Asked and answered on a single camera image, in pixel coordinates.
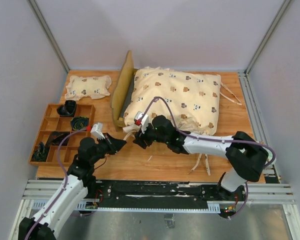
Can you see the wooden pet bed frame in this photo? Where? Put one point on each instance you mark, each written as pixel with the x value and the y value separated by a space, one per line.
pixel 121 89

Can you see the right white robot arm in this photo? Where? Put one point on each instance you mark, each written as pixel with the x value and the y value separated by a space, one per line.
pixel 246 156

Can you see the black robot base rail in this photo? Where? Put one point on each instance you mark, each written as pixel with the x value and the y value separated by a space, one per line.
pixel 125 193

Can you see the rolled dark green sock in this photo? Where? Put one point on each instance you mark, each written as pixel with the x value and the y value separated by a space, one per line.
pixel 79 123

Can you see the dark patterned sock bottom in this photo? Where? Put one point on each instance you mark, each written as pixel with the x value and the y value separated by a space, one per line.
pixel 41 153

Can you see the cream animal print mattress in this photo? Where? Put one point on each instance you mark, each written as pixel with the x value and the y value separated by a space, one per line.
pixel 192 101

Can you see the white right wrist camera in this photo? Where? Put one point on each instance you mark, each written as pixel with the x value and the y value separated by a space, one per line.
pixel 142 121

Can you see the dark folded sock middle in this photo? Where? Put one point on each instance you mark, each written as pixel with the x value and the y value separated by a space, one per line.
pixel 55 138

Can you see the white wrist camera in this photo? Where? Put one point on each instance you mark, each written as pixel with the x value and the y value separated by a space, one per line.
pixel 142 121
pixel 96 131

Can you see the black rolled sock top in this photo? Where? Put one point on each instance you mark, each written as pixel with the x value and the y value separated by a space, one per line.
pixel 68 109

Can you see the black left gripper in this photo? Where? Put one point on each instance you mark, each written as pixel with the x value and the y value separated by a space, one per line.
pixel 114 144

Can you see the wooden compartment tray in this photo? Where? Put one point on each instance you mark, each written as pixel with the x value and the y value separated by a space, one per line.
pixel 68 148

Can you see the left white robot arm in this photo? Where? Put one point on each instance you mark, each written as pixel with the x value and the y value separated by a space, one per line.
pixel 79 181

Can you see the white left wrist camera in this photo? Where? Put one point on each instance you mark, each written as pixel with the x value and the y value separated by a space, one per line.
pixel 96 131

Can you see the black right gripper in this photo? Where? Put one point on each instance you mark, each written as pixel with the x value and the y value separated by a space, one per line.
pixel 140 138

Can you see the white slotted cable duct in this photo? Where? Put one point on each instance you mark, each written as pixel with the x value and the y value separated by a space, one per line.
pixel 211 208

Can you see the small animal print pillow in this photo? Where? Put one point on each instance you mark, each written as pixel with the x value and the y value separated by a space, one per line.
pixel 94 87

